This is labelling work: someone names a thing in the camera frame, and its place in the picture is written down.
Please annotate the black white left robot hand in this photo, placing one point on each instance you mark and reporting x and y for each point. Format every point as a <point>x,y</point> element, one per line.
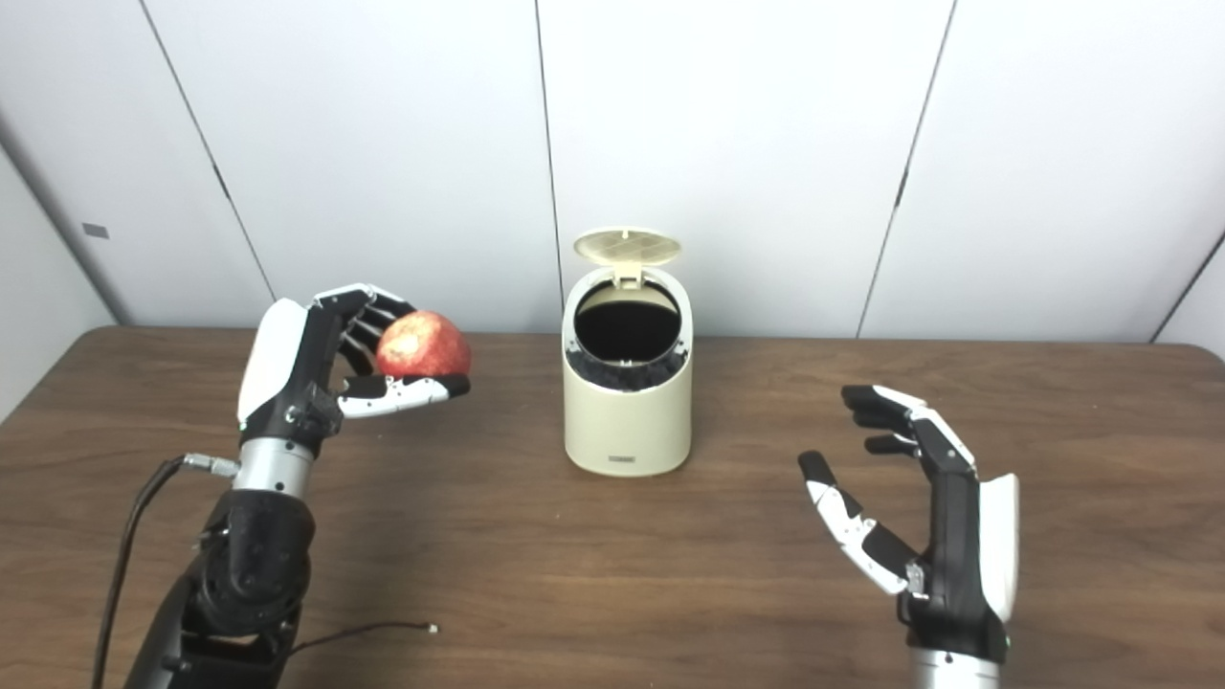
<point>287,373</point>

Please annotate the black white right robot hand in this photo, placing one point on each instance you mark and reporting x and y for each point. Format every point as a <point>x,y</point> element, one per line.
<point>957,565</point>

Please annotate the red apple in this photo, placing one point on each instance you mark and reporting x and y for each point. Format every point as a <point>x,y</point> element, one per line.
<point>426,346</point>

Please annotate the cream-colored bin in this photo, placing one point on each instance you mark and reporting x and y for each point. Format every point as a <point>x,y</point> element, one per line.
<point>627,426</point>

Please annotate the round cream bin lid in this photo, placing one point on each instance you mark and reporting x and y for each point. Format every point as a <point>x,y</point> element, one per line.
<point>627,247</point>

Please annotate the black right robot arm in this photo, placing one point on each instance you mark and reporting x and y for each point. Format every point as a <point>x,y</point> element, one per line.
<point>952,670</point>

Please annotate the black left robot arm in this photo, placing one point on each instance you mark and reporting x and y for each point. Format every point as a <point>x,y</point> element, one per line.
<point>239,574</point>

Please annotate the black bin liner bag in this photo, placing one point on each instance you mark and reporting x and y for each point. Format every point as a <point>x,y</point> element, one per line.
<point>627,373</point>

